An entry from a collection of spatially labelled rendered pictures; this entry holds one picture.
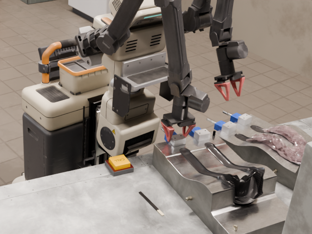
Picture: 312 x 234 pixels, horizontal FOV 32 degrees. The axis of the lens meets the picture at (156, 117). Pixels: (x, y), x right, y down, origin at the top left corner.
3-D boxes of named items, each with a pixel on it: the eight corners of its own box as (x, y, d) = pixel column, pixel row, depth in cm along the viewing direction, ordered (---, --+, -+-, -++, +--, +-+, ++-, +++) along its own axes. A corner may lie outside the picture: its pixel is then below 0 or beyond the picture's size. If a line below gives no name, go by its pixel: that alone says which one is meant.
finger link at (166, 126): (184, 143, 196) (187, 121, 191) (167, 147, 193) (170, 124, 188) (175, 134, 201) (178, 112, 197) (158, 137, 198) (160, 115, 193)
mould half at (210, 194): (151, 164, 200) (154, 133, 193) (209, 150, 212) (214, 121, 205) (229, 252, 163) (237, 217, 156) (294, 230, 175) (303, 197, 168)
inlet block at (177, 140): (155, 135, 206) (157, 123, 203) (166, 133, 208) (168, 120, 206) (172, 152, 196) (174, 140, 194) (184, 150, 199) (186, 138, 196)
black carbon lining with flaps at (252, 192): (175, 154, 195) (178, 131, 190) (212, 145, 202) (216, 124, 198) (231, 211, 169) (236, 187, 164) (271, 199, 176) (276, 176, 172)
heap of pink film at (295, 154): (241, 142, 209) (245, 124, 205) (267, 127, 220) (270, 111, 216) (299, 172, 194) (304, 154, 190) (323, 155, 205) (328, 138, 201)
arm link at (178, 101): (179, 82, 191) (171, 87, 187) (196, 88, 188) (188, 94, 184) (178, 100, 194) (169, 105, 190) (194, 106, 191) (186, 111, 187)
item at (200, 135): (179, 130, 211) (181, 118, 208) (191, 128, 213) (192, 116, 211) (197, 147, 201) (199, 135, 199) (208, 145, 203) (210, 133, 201)
